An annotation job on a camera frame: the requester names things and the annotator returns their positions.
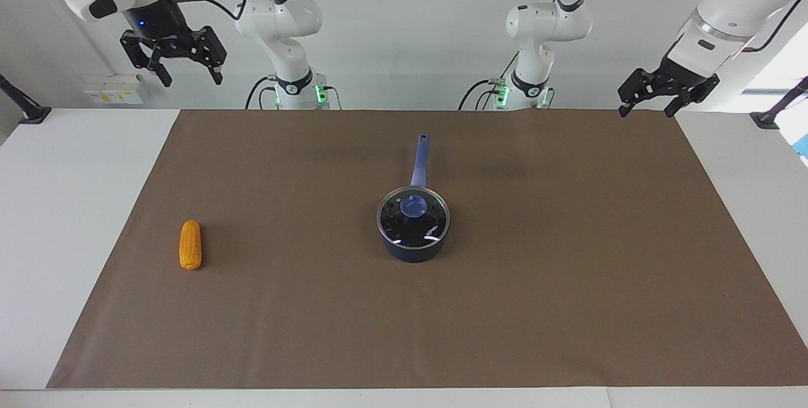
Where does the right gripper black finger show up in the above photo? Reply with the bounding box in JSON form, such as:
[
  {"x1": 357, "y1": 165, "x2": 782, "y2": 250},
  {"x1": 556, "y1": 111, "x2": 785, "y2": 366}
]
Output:
[
  {"x1": 188, "y1": 25, "x2": 228, "y2": 86},
  {"x1": 120, "y1": 30, "x2": 173, "y2": 88}
]

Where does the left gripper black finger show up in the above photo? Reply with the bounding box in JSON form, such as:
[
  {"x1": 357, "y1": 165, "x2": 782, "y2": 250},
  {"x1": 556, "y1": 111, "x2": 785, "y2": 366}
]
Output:
[
  {"x1": 663, "y1": 85, "x2": 708, "y2": 119},
  {"x1": 618, "y1": 68, "x2": 670, "y2": 118}
]

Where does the yellow corn cob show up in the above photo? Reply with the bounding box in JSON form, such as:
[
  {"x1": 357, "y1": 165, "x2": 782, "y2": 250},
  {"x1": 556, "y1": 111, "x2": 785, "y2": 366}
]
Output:
[{"x1": 180, "y1": 220, "x2": 203, "y2": 271}]

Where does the glass lid blue knob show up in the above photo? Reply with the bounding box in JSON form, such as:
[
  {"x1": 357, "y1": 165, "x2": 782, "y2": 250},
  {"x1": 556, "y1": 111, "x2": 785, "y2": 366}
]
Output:
[{"x1": 376, "y1": 186, "x2": 452, "y2": 249}]

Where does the brown table mat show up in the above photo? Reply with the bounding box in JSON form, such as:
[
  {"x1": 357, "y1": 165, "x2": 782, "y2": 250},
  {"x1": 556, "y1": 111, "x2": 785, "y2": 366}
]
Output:
[{"x1": 46, "y1": 109, "x2": 808, "y2": 390}]

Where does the white wall outlet box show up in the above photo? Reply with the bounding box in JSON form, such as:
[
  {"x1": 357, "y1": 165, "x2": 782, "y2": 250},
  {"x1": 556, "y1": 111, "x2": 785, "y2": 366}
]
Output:
[{"x1": 83, "y1": 74, "x2": 145, "y2": 105}]

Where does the black base power cable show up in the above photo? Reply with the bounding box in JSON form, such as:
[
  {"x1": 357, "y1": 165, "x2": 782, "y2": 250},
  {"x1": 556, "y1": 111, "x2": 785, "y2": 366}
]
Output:
[
  {"x1": 458, "y1": 78, "x2": 556, "y2": 111},
  {"x1": 245, "y1": 76, "x2": 343, "y2": 111}
]

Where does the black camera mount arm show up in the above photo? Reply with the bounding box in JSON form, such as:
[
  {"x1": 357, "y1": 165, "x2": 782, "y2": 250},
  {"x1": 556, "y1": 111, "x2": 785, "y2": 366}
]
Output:
[
  {"x1": 0, "y1": 73, "x2": 52, "y2": 126},
  {"x1": 749, "y1": 76, "x2": 808, "y2": 130}
]

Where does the black pan with purple handle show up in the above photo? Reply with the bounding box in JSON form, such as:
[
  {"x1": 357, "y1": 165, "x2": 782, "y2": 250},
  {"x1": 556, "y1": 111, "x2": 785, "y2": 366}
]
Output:
[{"x1": 378, "y1": 133, "x2": 451, "y2": 264}]

